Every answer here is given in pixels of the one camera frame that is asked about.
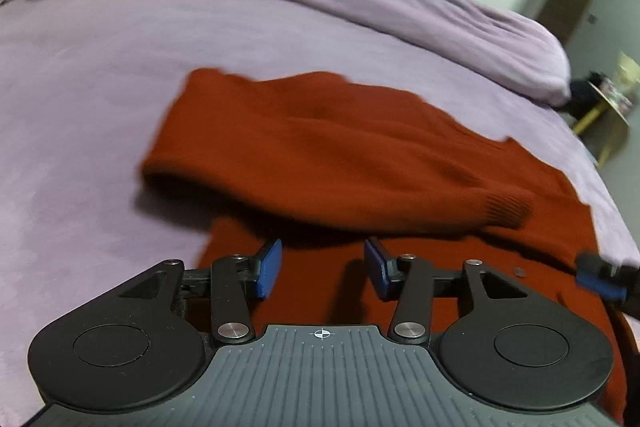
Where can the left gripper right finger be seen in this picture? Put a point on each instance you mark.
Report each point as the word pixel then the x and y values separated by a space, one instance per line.
pixel 412 283

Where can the black bag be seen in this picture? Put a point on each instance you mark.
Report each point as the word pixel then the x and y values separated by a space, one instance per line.
pixel 582 95

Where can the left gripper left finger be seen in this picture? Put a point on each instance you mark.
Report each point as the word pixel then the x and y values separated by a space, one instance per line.
pixel 219 300

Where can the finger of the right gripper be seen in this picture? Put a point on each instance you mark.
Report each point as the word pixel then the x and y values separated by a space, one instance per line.
pixel 616 284

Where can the purple bed sheet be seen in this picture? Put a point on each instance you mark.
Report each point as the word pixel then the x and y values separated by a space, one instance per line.
pixel 84 86

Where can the yellow side table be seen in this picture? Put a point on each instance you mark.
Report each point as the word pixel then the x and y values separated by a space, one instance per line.
pixel 609 102

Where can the red knitted sweater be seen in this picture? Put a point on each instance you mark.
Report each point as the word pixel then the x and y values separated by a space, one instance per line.
pixel 322 164

